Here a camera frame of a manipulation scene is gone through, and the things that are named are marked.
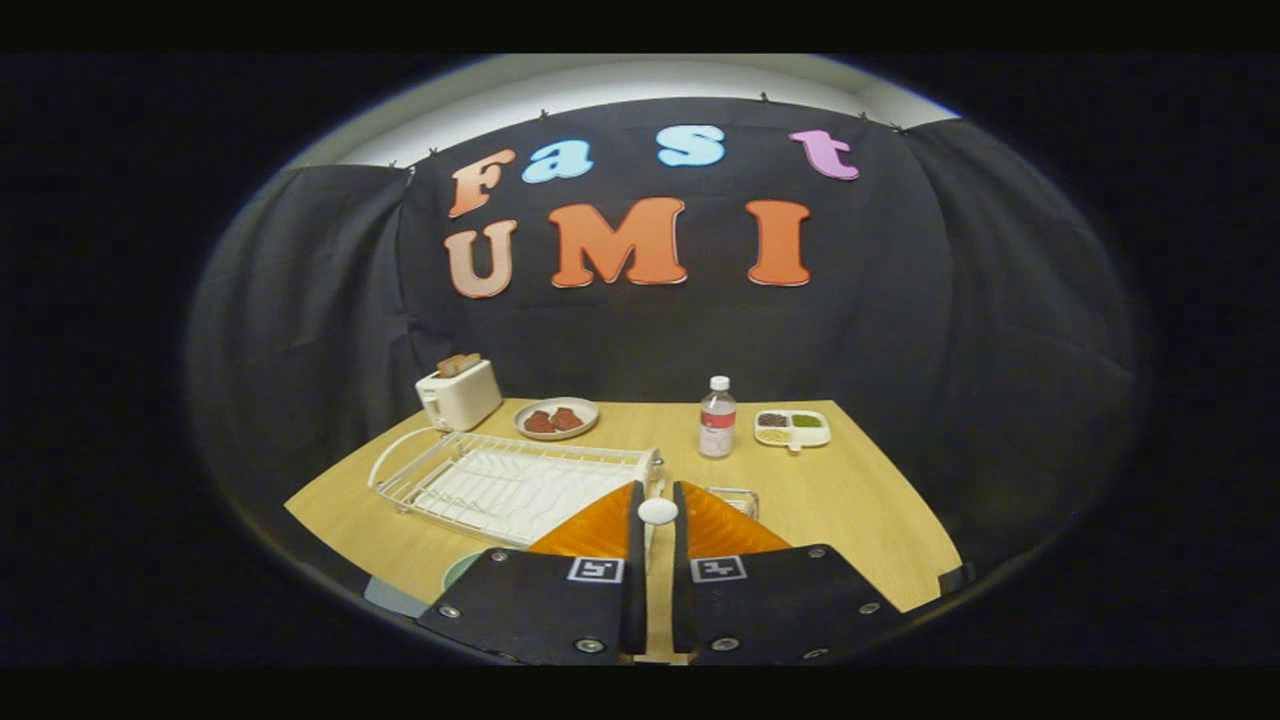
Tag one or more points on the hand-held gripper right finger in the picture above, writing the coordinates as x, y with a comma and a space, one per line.
682, 590

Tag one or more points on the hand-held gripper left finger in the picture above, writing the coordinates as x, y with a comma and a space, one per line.
637, 590

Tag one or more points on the pale green plate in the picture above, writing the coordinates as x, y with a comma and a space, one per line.
460, 572

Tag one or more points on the beige plate with patties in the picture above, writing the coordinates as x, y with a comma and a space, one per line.
590, 418

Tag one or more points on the clear bottle with red label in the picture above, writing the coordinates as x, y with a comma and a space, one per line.
717, 430

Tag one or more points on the brown meat patty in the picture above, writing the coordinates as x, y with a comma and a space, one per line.
567, 419
538, 422

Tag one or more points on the white divided bean tray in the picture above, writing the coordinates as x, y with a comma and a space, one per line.
815, 437

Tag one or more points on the white toaster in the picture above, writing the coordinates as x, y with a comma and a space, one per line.
465, 400

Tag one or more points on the black table clamp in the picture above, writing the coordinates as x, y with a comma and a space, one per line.
955, 579

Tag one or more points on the brown toast slice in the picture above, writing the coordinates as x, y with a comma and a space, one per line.
458, 365

